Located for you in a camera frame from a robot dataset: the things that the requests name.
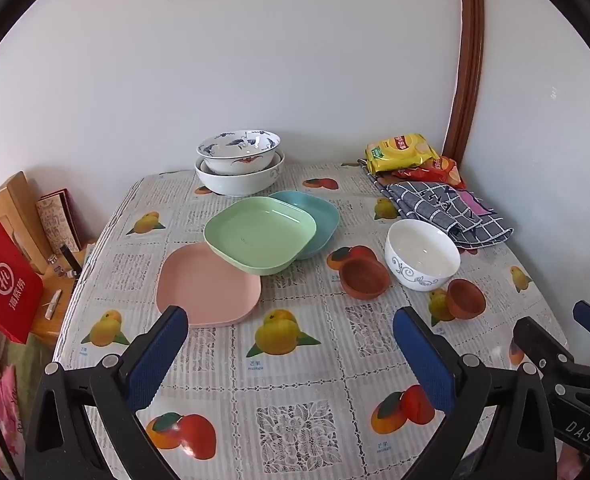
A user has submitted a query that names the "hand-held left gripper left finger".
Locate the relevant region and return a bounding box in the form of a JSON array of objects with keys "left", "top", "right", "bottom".
[{"left": 22, "top": 305, "right": 190, "bottom": 480}]

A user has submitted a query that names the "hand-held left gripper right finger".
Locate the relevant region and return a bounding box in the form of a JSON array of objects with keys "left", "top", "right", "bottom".
[{"left": 392, "top": 306, "right": 558, "bottom": 480}]

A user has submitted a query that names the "small brown bowl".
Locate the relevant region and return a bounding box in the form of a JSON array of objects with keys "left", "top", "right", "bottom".
[
  {"left": 445, "top": 278, "right": 487, "bottom": 321},
  {"left": 339, "top": 256, "right": 391, "bottom": 301}
]

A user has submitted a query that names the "pink square plate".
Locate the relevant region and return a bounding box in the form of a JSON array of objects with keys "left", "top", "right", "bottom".
[{"left": 155, "top": 242, "right": 262, "bottom": 329}]

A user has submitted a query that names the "white bowl with scroll print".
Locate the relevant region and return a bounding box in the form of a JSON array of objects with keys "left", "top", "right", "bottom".
[{"left": 384, "top": 218, "right": 461, "bottom": 292}]

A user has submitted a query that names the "green square plate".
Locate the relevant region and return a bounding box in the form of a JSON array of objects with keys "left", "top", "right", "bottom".
[{"left": 203, "top": 196, "right": 318, "bottom": 276}]

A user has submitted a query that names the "light blue square plate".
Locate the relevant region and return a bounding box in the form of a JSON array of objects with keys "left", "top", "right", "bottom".
[{"left": 267, "top": 190, "right": 341, "bottom": 261}]

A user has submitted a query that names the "wooden side table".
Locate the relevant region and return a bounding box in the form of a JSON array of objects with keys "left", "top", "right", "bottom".
[{"left": 28, "top": 242, "right": 96, "bottom": 351}]

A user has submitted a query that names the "fruit print tablecloth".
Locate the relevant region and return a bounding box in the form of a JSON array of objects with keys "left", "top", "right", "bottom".
[{"left": 52, "top": 160, "right": 576, "bottom": 480}]

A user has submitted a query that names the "small black bottle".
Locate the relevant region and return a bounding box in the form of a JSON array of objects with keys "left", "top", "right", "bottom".
[{"left": 59, "top": 243, "right": 83, "bottom": 281}]

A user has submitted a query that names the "grey checked cloth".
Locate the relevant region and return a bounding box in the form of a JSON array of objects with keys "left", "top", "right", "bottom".
[{"left": 358, "top": 159, "right": 514, "bottom": 251}]

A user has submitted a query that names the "pink paper piece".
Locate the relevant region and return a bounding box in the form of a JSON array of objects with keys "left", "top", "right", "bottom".
[{"left": 457, "top": 190, "right": 490, "bottom": 216}]

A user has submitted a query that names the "patterned book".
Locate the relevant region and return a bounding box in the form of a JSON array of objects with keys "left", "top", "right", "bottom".
[{"left": 36, "top": 188, "right": 82, "bottom": 256}]

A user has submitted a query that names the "printed bedding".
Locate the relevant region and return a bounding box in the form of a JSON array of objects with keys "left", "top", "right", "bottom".
[{"left": 0, "top": 310, "right": 31, "bottom": 480}]

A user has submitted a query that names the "red paper bag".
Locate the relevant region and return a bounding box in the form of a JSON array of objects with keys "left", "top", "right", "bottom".
[{"left": 0, "top": 221, "right": 44, "bottom": 345}]

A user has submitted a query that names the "red chip bag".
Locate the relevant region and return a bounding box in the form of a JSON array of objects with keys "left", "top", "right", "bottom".
[{"left": 390, "top": 156, "right": 462, "bottom": 188}]

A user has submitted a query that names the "large white bowl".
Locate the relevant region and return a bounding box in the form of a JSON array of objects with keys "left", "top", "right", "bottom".
[{"left": 195, "top": 150, "right": 286, "bottom": 197}]

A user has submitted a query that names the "wooden chair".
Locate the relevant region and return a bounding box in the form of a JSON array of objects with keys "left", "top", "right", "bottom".
[{"left": 0, "top": 171, "right": 51, "bottom": 276}]

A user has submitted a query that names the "yellow chip bag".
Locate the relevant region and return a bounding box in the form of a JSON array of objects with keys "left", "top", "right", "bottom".
[{"left": 365, "top": 133, "right": 442, "bottom": 175}]

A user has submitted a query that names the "blue patterned white bowl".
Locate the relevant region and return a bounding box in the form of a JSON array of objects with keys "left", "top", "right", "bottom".
[{"left": 196, "top": 130, "right": 281, "bottom": 176}]

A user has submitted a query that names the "brown wooden door frame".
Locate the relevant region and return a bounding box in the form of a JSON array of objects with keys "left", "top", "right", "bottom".
[{"left": 442, "top": 0, "right": 486, "bottom": 161}]

